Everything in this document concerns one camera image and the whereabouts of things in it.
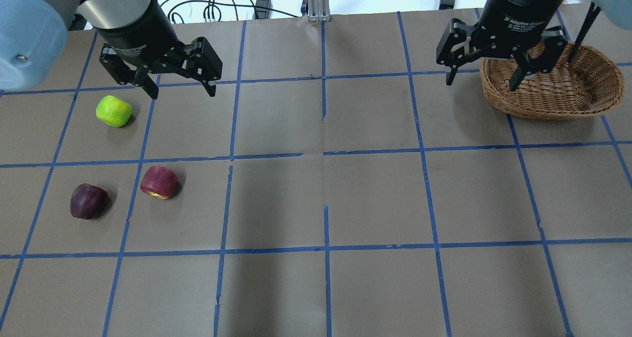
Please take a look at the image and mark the black cables on white table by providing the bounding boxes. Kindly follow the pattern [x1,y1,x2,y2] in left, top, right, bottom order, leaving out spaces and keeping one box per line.
[160,0,302,24]

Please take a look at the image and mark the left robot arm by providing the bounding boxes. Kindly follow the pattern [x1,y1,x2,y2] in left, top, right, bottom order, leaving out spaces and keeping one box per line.
[0,0,223,99]

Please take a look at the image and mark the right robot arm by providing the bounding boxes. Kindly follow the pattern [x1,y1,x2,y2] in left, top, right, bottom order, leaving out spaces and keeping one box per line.
[436,0,567,91]

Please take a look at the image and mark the aluminium frame post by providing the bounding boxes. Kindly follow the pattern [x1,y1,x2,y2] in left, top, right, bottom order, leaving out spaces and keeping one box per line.
[305,0,331,22]

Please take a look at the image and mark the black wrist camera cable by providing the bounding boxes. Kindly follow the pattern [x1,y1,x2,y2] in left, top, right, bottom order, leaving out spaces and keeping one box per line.
[567,2,602,64]

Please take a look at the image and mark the green apple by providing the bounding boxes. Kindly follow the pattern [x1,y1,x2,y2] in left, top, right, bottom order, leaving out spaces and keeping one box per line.
[95,96,133,128]

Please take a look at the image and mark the woven wicker basket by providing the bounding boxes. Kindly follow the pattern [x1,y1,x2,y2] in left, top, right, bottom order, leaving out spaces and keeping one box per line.
[480,42,625,120]

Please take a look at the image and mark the red apple with yellow spot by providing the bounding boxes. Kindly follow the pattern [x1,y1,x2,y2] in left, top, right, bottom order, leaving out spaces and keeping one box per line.
[140,165,178,200]

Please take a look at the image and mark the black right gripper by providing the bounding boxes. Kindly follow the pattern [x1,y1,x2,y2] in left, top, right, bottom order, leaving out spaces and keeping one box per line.
[436,0,567,92]

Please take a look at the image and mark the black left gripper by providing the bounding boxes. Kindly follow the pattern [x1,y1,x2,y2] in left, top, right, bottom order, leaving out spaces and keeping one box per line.
[96,1,223,100]

